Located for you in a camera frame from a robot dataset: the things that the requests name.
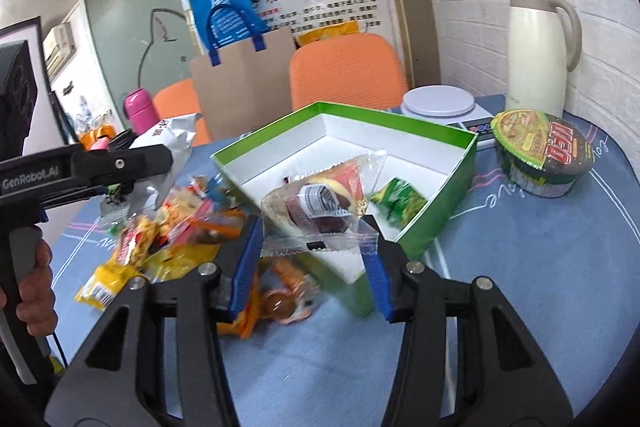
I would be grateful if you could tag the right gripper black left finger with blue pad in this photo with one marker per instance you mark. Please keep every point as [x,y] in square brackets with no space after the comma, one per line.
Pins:
[117,375]

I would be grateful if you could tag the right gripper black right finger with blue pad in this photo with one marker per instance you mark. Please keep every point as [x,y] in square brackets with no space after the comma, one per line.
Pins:
[466,357]

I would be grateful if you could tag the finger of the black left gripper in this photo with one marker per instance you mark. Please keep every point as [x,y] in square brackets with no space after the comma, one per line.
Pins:
[94,171]

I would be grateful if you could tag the white black snack bag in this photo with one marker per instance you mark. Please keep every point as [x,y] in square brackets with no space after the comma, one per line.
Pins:
[145,197]

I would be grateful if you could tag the green peas snack bag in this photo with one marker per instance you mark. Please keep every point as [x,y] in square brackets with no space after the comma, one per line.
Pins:
[399,202]

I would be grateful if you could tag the clear packet dark snack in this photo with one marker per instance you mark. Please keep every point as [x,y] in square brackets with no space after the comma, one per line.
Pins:
[324,210]

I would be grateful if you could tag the yellow chips bag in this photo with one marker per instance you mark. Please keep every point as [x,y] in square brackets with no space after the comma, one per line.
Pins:
[170,263]

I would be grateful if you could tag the person left hand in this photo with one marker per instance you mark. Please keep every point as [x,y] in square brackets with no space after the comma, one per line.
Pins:
[36,310]

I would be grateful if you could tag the pink thermos bottle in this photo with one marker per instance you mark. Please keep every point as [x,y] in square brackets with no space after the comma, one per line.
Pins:
[139,109]

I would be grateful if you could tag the yellow peanut snack packet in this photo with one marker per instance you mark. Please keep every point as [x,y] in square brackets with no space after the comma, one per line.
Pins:
[135,240]

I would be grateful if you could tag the orange red snack packet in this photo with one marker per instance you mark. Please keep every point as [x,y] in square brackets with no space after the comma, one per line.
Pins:
[187,217]

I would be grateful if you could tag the orange apple snack bag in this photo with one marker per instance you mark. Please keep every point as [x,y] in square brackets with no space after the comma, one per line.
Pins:
[243,326]

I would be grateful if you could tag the brown paper bag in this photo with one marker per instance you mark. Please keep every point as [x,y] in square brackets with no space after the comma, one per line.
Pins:
[248,89]

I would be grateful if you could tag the braised egg packet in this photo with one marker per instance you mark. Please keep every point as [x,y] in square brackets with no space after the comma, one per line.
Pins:
[287,293]

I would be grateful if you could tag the blue tote bag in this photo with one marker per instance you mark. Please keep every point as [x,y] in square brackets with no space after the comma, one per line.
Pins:
[223,22]

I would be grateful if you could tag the green cardboard box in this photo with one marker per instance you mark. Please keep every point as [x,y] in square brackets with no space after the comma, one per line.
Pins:
[437,160]

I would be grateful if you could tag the instant noodle bowl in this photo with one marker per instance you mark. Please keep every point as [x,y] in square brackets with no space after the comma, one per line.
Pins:
[543,154]

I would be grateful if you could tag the white kitchen scale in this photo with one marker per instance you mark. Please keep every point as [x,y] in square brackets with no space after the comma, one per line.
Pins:
[452,107]

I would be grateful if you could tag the orange chair centre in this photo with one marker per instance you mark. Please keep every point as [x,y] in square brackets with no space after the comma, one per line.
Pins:
[360,70]

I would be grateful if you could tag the cream thermal jug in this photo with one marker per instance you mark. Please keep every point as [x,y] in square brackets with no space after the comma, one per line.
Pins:
[544,46]

